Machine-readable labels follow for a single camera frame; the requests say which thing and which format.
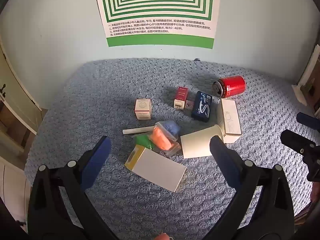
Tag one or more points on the cream paper cup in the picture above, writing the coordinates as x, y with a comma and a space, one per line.
195, 145

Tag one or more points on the red drink can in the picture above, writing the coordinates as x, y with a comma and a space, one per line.
232, 86

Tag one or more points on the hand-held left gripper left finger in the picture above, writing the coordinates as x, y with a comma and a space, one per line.
96, 160

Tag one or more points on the person's left hand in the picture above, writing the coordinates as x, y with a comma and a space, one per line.
163, 237

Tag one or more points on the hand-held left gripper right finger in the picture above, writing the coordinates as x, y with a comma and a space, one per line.
223, 160

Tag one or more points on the small red carton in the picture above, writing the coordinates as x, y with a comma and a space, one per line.
181, 95

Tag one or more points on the green striped wall poster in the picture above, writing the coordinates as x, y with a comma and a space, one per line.
160, 40

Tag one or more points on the white wardrobe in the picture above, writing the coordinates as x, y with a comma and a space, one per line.
12, 180

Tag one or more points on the white paper stick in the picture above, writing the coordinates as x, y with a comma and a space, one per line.
137, 130

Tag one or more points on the tall white box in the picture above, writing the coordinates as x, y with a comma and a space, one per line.
231, 120

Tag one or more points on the tiny pink box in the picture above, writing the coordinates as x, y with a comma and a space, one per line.
189, 104

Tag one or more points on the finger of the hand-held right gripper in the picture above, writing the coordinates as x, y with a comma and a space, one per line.
307, 121
295, 141

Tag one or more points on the bag of green clay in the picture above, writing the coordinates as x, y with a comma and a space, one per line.
143, 141

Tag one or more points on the blue-grey knitted blanket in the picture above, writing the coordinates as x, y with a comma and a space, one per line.
100, 92

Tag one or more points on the white square box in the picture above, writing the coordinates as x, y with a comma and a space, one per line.
143, 108

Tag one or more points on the bag of orange clay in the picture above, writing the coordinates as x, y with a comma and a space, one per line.
161, 140

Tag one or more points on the cream door frame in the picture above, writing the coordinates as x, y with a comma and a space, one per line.
17, 97

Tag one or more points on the dark blue pack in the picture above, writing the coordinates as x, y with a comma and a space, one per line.
201, 107

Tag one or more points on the bag of blue clay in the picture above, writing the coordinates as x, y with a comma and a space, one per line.
171, 127

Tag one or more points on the white and yellow box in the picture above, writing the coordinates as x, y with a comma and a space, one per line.
160, 170

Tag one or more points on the white boards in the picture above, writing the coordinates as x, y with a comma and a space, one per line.
303, 87

